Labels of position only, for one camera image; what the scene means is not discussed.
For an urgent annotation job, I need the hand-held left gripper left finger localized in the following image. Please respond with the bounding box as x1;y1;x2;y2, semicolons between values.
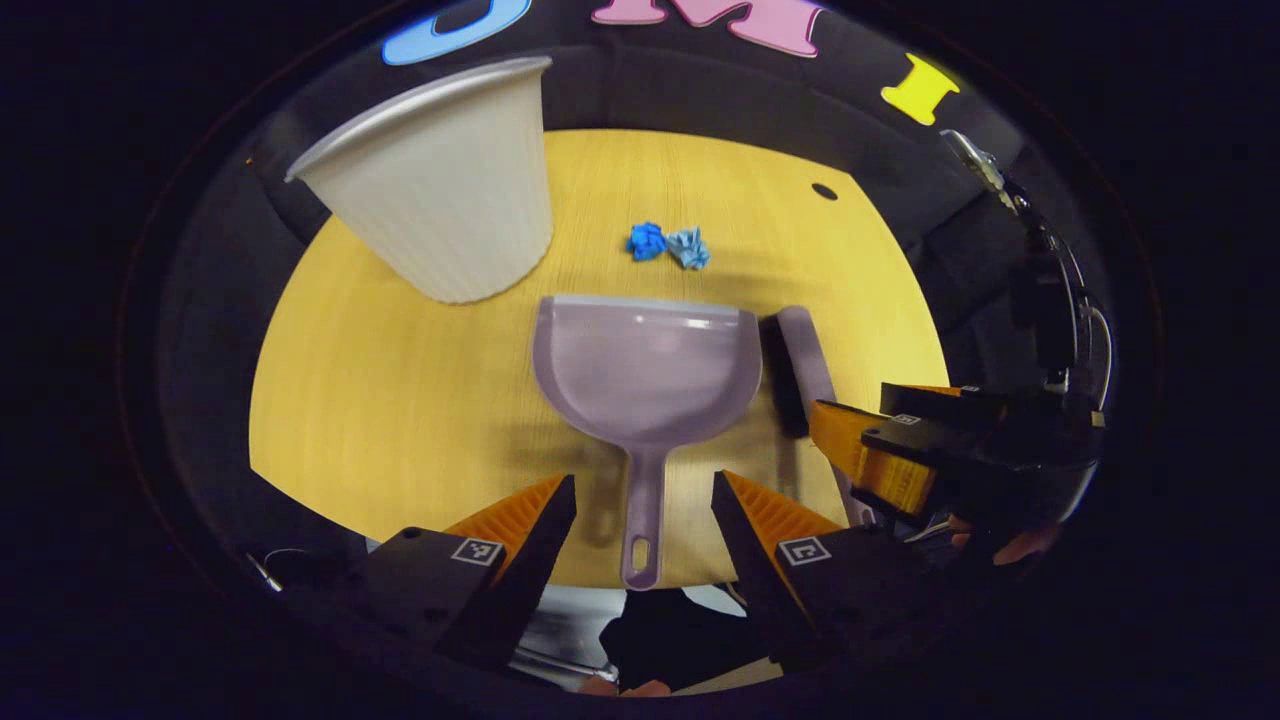
288;473;579;671

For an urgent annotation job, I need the white garbage bin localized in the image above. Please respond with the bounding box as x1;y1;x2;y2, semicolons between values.
284;56;556;305

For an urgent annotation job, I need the pale purple dustpan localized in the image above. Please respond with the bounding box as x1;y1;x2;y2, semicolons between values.
531;294;764;592

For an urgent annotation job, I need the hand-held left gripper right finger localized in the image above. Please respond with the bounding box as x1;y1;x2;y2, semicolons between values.
711;469;946;673

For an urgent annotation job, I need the wooden desktop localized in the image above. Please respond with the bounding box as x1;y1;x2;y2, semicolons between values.
248;128;951;593

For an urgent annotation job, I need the light blue paper trash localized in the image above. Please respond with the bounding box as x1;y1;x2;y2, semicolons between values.
665;226;712;272

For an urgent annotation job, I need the pale purple small broom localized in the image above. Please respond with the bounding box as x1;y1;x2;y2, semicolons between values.
762;305;873;528

